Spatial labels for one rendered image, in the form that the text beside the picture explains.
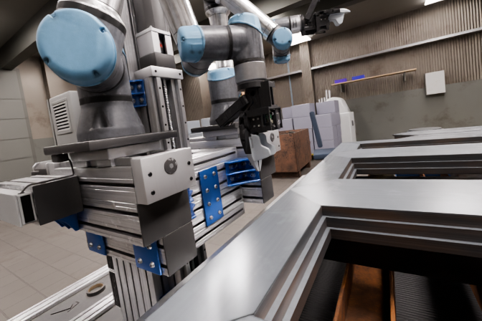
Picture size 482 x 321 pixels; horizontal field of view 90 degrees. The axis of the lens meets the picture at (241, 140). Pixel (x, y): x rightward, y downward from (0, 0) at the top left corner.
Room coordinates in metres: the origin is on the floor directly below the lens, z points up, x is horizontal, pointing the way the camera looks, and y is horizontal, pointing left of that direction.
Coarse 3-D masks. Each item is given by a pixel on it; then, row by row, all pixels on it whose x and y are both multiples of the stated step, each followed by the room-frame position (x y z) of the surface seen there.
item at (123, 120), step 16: (96, 96) 0.55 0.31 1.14; (112, 96) 0.57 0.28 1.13; (128, 96) 0.60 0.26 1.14; (80, 112) 0.57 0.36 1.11; (96, 112) 0.55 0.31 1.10; (112, 112) 0.56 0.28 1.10; (128, 112) 0.59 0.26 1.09; (80, 128) 0.55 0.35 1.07; (96, 128) 0.54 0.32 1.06; (112, 128) 0.54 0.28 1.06; (128, 128) 0.57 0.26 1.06; (144, 128) 0.64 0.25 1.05
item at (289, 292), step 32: (352, 160) 0.80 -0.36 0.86; (384, 160) 0.75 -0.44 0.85; (416, 160) 0.71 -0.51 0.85; (448, 160) 0.67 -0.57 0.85; (480, 160) 0.63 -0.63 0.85; (320, 224) 0.39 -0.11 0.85; (352, 224) 0.39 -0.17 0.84; (384, 224) 0.37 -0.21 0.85; (416, 224) 0.35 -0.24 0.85; (448, 224) 0.33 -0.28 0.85; (480, 224) 0.32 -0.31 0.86; (320, 256) 0.34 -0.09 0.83; (480, 256) 0.31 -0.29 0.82; (288, 288) 0.25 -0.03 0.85; (288, 320) 0.23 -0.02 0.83
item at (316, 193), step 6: (306, 186) 0.55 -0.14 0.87; (312, 186) 0.54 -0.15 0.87; (318, 186) 0.54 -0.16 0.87; (324, 186) 0.53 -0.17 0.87; (330, 186) 0.53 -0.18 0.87; (300, 192) 0.51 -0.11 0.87; (306, 192) 0.51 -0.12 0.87; (312, 192) 0.50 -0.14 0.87; (318, 192) 0.50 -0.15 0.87; (324, 192) 0.49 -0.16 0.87; (312, 198) 0.46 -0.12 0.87; (318, 198) 0.46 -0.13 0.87; (324, 198) 0.46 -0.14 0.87; (318, 204) 0.43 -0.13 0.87
